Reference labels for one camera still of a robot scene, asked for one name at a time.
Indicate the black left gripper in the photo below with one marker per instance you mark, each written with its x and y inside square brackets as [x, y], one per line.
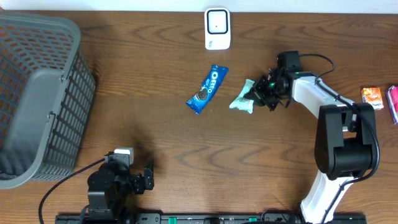
[147, 180]

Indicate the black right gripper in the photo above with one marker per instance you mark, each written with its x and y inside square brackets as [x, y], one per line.
[257, 96]

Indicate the teal snack packet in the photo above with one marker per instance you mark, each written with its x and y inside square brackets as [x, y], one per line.
[242, 103]

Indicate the blue Oreo cookie pack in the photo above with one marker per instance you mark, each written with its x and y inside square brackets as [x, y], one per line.
[208, 88]

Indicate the small orange snack box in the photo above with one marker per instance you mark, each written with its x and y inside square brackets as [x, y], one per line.
[372, 95]

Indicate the purple red snack bag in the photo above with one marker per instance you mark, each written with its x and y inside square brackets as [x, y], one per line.
[391, 95]

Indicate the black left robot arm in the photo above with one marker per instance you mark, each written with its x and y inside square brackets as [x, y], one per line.
[110, 187]

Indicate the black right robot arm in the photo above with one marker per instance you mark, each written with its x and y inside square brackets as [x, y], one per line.
[346, 148]

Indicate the grey plastic mesh basket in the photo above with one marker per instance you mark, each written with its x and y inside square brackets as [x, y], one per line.
[47, 93]

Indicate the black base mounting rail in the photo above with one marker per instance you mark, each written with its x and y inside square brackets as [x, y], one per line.
[156, 218]

